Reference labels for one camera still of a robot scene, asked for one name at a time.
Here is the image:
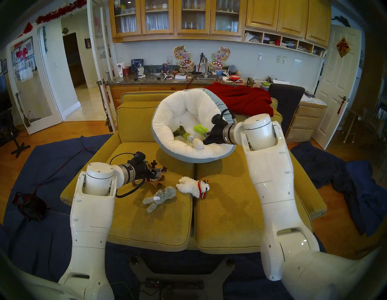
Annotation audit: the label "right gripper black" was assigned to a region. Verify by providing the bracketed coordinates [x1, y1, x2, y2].
[203, 114, 230, 145]

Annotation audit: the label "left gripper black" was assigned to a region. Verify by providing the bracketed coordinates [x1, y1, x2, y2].
[129, 152, 162, 182]

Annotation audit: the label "crochet reindeer plush toy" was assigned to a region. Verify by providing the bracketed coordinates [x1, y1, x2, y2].
[145, 160, 167, 186]

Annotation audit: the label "green white leek plush toy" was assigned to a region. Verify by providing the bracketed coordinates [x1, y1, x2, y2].
[173, 126, 204, 150]

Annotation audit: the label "white llama plush toy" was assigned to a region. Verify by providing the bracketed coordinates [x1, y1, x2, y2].
[176, 177, 210, 199]

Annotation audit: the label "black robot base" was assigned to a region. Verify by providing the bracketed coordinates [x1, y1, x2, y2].
[129, 256, 236, 300]

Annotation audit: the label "white blue dog bed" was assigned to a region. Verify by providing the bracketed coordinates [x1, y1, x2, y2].
[151, 88, 238, 164]

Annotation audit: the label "grey shaggy plush toy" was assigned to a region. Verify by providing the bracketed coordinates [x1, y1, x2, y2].
[143, 187, 177, 214]

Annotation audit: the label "red blanket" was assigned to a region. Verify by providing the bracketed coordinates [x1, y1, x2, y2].
[205, 82, 274, 118]

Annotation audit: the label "yellow sofa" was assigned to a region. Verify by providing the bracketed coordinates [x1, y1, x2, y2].
[60, 91, 327, 254]

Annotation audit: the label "black chair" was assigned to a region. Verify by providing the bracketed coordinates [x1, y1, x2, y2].
[268, 84, 306, 136]

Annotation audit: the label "granite kitchen counter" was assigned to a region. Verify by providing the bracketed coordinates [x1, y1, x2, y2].
[104, 72, 251, 102]

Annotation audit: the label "wooden drawer unit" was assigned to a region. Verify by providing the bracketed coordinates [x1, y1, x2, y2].
[286, 100, 327, 143]

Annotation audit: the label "blue floor rug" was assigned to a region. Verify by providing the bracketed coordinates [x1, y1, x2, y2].
[0, 134, 330, 300]

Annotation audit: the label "red black bag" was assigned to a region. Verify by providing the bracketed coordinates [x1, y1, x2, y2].
[12, 192, 48, 221]

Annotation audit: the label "white panel door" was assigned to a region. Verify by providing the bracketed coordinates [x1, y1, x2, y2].
[311, 24, 362, 150]

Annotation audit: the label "black tripod stand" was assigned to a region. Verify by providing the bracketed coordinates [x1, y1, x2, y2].
[9, 121, 31, 158]

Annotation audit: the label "white door with mirror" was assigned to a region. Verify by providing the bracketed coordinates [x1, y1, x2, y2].
[6, 21, 62, 135]

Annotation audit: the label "red diamond door decoration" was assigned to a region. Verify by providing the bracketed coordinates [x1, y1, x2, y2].
[336, 37, 350, 58]

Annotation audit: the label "dark blue crumpled blanket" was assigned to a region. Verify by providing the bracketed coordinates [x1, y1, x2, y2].
[292, 141, 387, 236]

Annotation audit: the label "black television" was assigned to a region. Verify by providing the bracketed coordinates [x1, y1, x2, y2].
[0, 74, 12, 114]

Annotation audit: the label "red tinsel garland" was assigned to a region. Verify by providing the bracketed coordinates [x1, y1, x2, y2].
[36, 0, 87, 24]

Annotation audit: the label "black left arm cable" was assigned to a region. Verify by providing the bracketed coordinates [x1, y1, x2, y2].
[109, 152, 145, 198]

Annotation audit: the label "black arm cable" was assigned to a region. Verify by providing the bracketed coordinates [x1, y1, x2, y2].
[109, 152, 145, 198]
[220, 109, 238, 124]

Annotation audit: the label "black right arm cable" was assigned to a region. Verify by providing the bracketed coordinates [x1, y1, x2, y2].
[220, 109, 238, 124]

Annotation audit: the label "hanging bell strap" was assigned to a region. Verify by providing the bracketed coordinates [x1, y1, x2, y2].
[97, 79, 114, 132]

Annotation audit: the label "cartoon child wall decoration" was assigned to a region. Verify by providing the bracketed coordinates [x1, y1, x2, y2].
[209, 46, 231, 73]
[173, 45, 195, 73]

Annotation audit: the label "red floor cable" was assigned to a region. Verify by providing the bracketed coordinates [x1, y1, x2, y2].
[32, 147, 94, 194]

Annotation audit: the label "wooden wall cabinets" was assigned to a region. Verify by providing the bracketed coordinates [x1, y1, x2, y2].
[109, 0, 331, 58]

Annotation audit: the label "black bat wall decoration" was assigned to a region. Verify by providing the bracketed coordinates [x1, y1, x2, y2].
[332, 15, 351, 28]

